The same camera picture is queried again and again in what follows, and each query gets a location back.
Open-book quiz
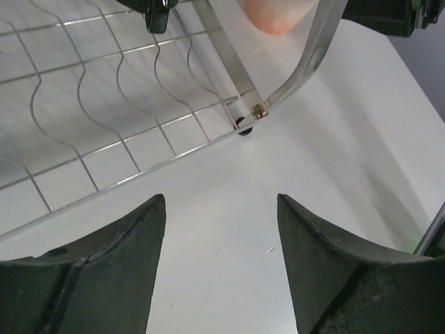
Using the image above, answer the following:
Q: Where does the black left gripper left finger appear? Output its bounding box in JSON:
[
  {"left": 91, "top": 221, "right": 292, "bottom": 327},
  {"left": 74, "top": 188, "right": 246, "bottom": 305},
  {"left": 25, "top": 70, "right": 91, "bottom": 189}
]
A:
[{"left": 1, "top": 194, "right": 165, "bottom": 333}]

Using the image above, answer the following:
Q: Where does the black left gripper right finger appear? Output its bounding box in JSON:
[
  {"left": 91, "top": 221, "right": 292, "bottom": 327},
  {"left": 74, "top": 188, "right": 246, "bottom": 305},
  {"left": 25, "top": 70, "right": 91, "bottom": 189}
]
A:
[{"left": 277, "top": 194, "right": 444, "bottom": 333}]

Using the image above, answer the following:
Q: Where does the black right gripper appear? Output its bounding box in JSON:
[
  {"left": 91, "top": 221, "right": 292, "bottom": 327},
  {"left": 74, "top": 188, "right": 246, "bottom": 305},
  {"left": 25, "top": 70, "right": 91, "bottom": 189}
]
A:
[{"left": 342, "top": 0, "right": 444, "bottom": 38}]

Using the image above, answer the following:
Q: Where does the pink ceramic mug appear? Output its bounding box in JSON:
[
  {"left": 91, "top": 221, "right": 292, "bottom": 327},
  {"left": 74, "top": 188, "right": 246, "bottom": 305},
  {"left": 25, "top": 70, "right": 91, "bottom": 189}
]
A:
[{"left": 245, "top": 0, "right": 317, "bottom": 35}]

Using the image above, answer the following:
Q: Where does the stainless steel dish rack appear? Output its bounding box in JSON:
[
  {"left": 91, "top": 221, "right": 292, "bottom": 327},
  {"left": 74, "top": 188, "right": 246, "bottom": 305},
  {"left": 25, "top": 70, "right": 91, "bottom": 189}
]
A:
[{"left": 0, "top": 0, "right": 445, "bottom": 258}]

